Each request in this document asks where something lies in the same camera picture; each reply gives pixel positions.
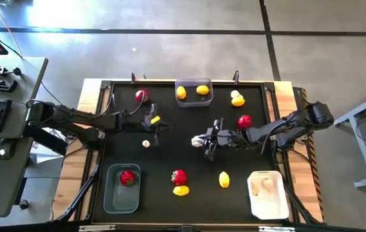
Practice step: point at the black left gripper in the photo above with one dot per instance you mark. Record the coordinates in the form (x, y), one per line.
(150, 126)

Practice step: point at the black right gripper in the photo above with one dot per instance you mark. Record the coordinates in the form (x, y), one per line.
(226, 137)

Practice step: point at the large white toy garlic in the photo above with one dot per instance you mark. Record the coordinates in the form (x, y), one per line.
(196, 141)

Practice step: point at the small white toy garlic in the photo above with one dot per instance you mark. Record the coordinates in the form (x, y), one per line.
(146, 143)

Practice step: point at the yellow toy lemon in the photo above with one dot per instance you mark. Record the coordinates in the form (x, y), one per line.
(238, 101)
(181, 190)
(181, 92)
(203, 90)
(224, 179)

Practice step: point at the red toy strawberry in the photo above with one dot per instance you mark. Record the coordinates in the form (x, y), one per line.
(245, 121)
(179, 177)
(142, 96)
(127, 178)

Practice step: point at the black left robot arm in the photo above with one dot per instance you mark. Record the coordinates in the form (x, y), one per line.
(73, 119)

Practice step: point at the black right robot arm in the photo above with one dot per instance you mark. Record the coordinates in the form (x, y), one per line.
(266, 130)

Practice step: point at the clear grey plastic bin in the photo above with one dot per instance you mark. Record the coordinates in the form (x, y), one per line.
(192, 100)

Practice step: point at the black metal hook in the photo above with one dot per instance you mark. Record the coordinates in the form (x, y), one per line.
(236, 78)
(133, 78)

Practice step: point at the black table mat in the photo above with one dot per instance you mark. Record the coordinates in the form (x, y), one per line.
(202, 209)

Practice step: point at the translucent green plastic bin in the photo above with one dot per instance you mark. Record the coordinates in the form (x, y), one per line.
(121, 201)

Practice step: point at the white plastic bin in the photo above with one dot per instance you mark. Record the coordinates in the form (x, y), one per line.
(270, 206)

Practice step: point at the black support strut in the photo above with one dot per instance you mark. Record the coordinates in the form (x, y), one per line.
(80, 196)
(299, 204)

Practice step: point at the yellow black hazard tape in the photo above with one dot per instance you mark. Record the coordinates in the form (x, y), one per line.
(315, 174)

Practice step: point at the black desk leg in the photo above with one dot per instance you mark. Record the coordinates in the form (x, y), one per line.
(46, 140)

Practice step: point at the white paper sheets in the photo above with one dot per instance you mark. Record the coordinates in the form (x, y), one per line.
(42, 153)

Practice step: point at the black round knob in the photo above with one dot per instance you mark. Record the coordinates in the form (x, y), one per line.
(24, 204)

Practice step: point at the black computer mouse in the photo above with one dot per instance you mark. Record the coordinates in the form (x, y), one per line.
(6, 149)

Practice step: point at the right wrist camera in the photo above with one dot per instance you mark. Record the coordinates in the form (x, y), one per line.
(218, 124)

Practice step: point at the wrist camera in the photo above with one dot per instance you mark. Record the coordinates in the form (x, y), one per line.
(218, 124)
(152, 109)

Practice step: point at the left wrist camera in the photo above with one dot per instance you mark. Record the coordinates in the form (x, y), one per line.
(152, 109)

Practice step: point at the silver metal bracket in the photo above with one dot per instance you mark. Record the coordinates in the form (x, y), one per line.
(276, 229)
(96, 228)

